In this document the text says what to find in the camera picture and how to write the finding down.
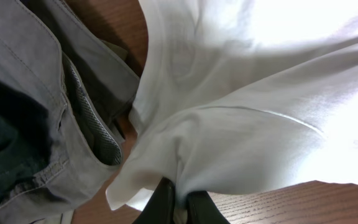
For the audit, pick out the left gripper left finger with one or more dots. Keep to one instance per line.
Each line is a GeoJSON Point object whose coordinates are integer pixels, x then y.
{"type": "Point", "coordinates": [160, 207]}

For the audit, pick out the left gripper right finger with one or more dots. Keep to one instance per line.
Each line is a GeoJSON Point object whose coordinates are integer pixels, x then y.
{"type": "Point", "coordinates": [202, 210]}

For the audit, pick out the white t-shirt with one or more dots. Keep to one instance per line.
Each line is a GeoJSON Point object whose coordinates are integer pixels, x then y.
{"type": "Point", "coordinates": [239, 97]}

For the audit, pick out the beige folded garment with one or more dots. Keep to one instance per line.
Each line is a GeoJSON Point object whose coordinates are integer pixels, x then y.
{"type": "Point", "coordinates": [64, 218]}

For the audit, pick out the black folded garment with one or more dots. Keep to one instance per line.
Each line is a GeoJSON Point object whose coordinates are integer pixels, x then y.
{"type": "Point", "coordinates": [24, 139]}

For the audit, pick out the grey folded shorts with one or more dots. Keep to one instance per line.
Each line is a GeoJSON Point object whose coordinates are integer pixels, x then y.
{"type": "Point", "coordinates": [84, 85]}

